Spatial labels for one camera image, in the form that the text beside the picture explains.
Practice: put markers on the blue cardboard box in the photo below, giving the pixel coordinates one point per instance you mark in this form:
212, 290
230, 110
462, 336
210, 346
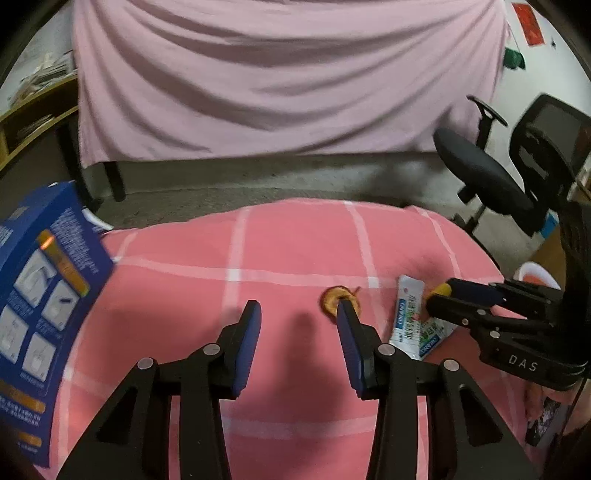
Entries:
41, 300

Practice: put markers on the dried fruit slice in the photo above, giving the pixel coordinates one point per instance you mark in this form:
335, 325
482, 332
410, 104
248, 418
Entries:
330, 300

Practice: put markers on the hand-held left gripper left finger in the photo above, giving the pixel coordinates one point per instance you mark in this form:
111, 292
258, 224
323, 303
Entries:
247, 350

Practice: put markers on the red paper sheet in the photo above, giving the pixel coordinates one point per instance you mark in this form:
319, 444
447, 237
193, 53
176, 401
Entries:
526, 25

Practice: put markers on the black office chair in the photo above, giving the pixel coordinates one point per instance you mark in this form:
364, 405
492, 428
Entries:
480, 166

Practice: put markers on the small orange packet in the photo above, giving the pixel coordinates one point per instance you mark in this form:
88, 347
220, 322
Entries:
441, 290

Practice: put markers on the pink checked tablecloth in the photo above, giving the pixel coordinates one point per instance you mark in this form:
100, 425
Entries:
286, 258

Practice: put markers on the white plastic stool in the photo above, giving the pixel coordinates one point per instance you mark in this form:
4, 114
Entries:
535, 274

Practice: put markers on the pink hanging cloth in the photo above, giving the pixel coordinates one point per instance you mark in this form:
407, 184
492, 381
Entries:
277, 78

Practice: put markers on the green hanging ornament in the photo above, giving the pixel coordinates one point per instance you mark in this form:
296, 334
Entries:
514, 58

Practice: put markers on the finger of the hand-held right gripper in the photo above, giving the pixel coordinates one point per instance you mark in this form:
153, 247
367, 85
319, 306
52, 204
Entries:
475, 290
452, 309

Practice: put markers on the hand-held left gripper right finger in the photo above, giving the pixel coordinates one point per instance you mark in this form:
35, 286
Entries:
351, 350

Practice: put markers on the brown wooden cabinet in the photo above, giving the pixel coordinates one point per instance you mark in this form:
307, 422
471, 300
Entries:
551, 258

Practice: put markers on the black metal table frame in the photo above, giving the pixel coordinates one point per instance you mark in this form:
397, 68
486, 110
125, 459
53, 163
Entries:
115, 180

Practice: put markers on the wooden shelf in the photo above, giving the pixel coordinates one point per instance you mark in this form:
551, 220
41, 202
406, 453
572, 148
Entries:
37, 115

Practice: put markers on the white printed sachet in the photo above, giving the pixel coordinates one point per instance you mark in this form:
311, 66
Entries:
408, 318

